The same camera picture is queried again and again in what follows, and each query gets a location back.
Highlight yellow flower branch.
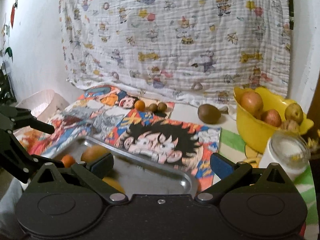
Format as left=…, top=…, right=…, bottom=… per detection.
left=306, top=135, right=318, bottom=148

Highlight pink plastic basket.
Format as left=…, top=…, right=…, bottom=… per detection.
left=14, top=89, right=70, bottom=121

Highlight metal tray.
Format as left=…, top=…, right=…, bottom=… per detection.
left=79, top=135, right=193, bottom=196

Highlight pale brown knobbly fruit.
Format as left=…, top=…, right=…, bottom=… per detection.
left=280, top=119, right=300, bottom=132

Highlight printed blanket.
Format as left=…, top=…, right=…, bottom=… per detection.
left=59, top=0, right=295, bottom=105

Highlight dark rack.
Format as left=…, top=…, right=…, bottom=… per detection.
left=0, top=62, right=17, bottom=103

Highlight brown kiwi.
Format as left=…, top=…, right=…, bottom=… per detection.
left=197, top=104, right=222, bottom=124
left=80, top=145, right=109, bottom=163

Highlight bear drawing mat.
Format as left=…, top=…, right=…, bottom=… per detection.
left=217, top=127, right=313, bottom=227

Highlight olive yellow round fruit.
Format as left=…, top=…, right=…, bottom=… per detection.
left=102, top=177, right=125, bottom=194

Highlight colourful cartoon drawing mat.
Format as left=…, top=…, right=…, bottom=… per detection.
left=25, top=85, right=222, bottom=192

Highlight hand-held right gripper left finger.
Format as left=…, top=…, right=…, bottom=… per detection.
left=32, top=152, right=126, bottom=205

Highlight green wall sticker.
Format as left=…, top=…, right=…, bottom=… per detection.
left=3, top=46, right=14, bottom=62

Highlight brown wooden panel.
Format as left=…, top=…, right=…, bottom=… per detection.
left=307, top=97, right=320, bottom=122

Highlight yellow brown pear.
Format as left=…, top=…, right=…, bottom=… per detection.
left=285, top=103, right=304, bottom=122

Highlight red wall sticker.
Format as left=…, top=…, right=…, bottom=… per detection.
left=10, top=0, right=19, bottom=28

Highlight red apple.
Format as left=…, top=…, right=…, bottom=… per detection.
left=261, top=109, right=282, bottom=127
left=240, top=91, right=264, bottom=116

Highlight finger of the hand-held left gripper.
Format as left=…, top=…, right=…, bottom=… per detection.
left=0, top=129, right=65, bottom=184
left=0, top=106, right=55, bottom=135

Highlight glass jar white orange sleeve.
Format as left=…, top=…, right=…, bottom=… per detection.
left=259, top=132, right=311, bottom=181

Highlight yellow plastic bowl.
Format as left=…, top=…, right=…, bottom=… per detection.
left=233, top=86, right=314, bottom=155

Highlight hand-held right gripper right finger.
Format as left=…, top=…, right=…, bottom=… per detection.
left=194, top=152, right=292, bottom=205

